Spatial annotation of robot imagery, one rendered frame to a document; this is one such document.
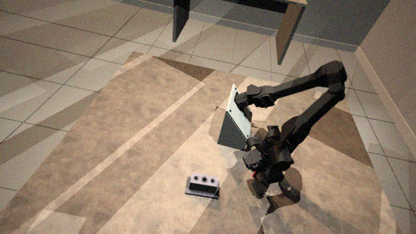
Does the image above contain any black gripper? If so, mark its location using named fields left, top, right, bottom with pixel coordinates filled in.
left=246, top=136, right=285, bottom=184

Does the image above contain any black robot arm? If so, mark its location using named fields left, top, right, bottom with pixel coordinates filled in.
left=234, top=60, right=347, bottom=172

